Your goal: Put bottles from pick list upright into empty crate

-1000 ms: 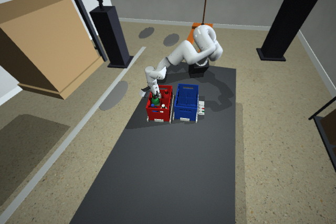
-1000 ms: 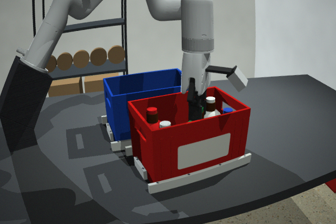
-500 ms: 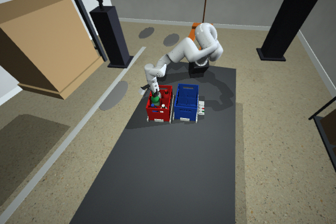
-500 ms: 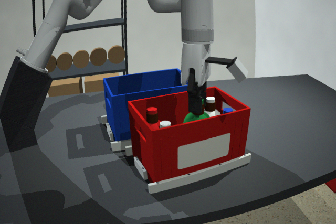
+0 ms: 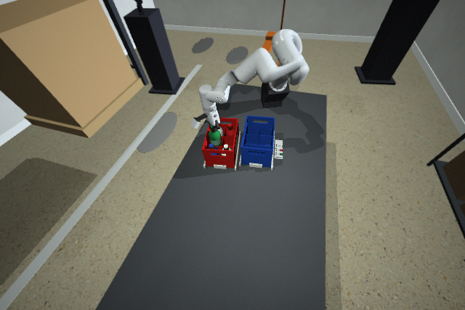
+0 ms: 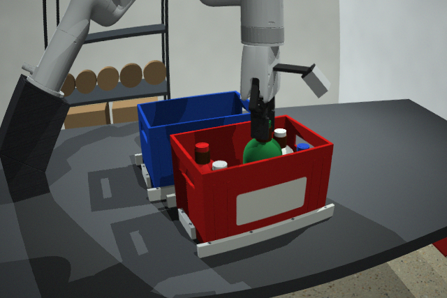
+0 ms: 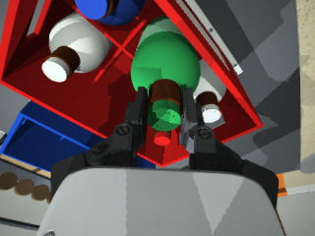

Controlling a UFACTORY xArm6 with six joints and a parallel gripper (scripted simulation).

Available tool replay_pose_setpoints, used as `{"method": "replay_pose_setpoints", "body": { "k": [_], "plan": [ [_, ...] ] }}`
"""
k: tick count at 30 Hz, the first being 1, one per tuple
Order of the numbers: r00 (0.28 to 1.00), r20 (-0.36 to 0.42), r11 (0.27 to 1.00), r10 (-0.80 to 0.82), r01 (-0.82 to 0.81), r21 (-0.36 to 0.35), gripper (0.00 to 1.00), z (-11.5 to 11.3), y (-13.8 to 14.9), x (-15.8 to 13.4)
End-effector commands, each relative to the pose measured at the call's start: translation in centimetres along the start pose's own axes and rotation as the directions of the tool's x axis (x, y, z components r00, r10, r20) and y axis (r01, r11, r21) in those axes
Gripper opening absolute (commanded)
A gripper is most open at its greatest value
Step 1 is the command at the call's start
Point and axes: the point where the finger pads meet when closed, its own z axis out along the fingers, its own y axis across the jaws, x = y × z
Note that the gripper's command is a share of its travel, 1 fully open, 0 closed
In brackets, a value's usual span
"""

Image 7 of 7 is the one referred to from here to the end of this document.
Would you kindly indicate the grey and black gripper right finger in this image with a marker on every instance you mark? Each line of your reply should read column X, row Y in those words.
column 208, row 153

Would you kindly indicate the red plastic crate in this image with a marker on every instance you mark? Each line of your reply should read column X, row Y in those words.
column 100, row 104

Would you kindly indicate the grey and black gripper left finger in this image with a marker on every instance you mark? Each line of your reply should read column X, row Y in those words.
column 119, row 149

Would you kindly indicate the blue bottle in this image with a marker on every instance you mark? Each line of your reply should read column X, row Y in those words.
column 125, row 11

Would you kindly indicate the white bottle with brown label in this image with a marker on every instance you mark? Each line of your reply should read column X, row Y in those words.
column 76, row 46

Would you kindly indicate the blue plastic crate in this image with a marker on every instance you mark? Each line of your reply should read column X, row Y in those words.
column 39, row 147

